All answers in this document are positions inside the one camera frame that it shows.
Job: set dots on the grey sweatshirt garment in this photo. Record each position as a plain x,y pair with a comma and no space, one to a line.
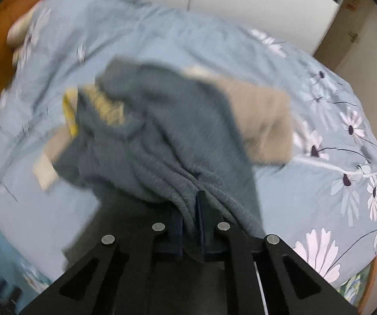
154,135

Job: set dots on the teal floral bed sheet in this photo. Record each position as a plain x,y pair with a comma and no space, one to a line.
353,289

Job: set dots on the beige tan garment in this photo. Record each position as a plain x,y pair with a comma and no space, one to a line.
262,114

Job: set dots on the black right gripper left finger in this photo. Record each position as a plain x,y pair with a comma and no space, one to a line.
114,276

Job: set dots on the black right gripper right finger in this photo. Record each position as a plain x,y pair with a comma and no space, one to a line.
263,275

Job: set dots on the cardboard box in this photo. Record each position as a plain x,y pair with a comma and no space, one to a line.
344,32

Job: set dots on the light blue floral duvet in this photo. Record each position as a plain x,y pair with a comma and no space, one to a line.
322,203

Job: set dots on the cream pillow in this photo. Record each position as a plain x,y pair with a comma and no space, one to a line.
18,30

